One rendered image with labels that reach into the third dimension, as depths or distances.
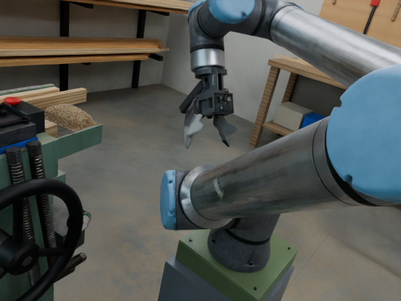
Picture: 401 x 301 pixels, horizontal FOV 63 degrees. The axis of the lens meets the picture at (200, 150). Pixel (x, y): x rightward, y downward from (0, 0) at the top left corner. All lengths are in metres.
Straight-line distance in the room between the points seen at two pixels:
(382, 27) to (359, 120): 3.17
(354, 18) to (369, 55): 2.97
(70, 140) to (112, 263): 1.00
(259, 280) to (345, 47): 0.64
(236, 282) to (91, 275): 0.94
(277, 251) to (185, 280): 0.30
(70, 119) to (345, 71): 0.66
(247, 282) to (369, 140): 0.70
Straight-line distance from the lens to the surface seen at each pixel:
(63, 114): 0.95
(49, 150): 0.73
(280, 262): 1.06
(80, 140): 0.93
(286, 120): 3.31
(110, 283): 1.70
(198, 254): 0.98
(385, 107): 0.32
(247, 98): 3.99
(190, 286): 1.02
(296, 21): 0.74
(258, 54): 3.89
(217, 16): 0.78
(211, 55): 0.86
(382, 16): 3.50
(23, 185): 0.61
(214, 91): 0.82
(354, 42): 0.61
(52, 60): 3.09
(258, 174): 0.48
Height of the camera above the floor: 1.29
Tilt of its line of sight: 26 degrees down
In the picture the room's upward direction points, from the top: 12 degrees clockwise
